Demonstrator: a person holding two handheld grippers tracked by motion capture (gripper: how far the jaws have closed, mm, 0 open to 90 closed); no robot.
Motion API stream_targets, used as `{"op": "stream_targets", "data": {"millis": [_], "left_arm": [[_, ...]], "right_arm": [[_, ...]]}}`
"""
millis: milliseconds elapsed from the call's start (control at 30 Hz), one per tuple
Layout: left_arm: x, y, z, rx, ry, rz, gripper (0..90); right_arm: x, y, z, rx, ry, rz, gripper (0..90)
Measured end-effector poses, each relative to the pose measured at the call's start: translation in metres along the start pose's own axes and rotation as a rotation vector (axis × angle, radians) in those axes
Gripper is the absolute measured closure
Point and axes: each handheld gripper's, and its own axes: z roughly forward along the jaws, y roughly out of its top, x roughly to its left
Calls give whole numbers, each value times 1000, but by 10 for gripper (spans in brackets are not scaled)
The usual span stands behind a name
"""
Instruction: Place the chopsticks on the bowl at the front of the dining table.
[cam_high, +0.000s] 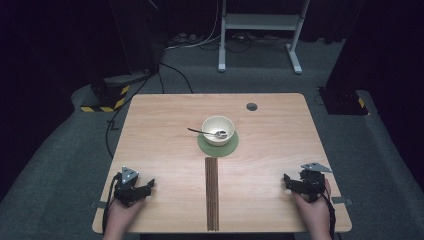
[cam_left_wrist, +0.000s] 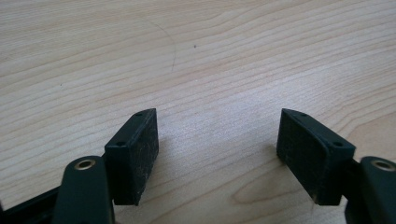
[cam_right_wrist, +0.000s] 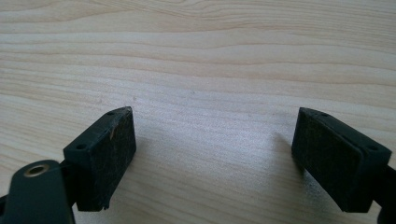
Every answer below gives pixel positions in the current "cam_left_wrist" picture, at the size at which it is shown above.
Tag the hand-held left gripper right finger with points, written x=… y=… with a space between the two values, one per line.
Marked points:
x=308 y=155

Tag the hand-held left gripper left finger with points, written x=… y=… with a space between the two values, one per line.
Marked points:
x=134 y=161

